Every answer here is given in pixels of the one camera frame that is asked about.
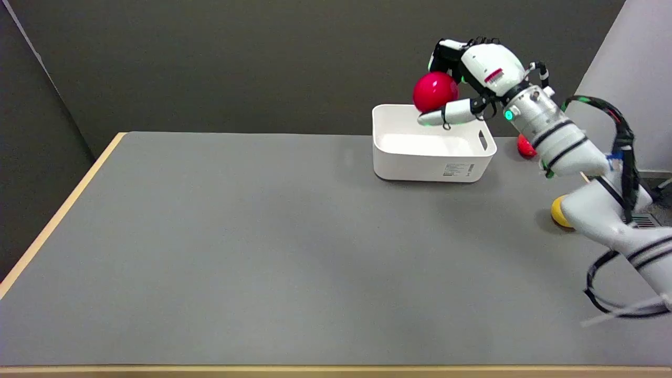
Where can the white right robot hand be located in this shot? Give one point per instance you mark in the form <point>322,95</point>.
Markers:
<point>491,65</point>

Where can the red pomegranate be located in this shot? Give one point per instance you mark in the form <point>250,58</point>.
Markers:
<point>434,91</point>

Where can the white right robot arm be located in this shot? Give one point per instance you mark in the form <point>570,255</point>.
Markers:
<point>567,147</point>

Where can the white plastic box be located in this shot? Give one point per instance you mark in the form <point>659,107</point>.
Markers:
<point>430,152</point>

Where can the red fruit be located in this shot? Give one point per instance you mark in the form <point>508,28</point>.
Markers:
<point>525,147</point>

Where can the yellow fruit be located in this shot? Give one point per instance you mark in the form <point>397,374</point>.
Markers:
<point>560,212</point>

